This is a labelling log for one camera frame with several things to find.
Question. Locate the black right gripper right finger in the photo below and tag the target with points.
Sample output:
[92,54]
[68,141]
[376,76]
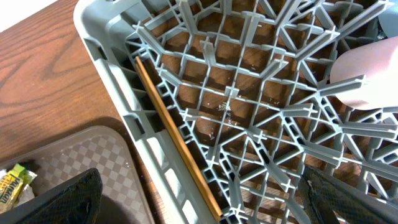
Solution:
[326,198]

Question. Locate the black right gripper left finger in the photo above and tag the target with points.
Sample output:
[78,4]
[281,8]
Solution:
[76,200]

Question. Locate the yellow green snack wrapper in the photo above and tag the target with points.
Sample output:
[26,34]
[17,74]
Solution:
[15,187]

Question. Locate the wooden chopstick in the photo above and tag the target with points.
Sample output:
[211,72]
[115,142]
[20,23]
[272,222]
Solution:
[178,141]

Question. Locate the pink plastic cup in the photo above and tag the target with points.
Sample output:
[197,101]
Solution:
[378,63]

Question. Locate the grey dishwasher rack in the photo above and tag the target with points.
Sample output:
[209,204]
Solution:
[247,84]

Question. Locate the dark brown serving tray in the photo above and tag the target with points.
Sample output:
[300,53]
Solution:
[123,199]

